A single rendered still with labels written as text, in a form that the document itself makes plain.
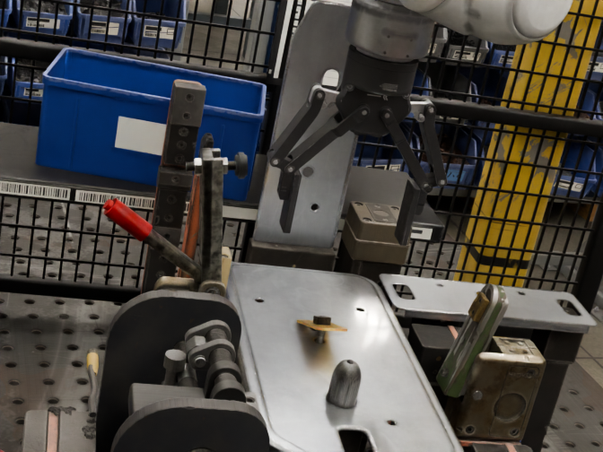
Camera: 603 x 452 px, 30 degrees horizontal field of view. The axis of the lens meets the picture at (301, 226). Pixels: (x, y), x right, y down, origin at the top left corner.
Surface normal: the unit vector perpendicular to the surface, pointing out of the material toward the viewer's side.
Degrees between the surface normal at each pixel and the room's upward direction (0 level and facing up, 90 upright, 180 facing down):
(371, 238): 89
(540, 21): 88
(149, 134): 90
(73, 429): 0
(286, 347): 0
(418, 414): 0
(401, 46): 90
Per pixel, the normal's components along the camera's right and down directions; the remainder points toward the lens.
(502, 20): -0.43, 0.69
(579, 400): 0.19, -0.90
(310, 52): 0.17, 0.41
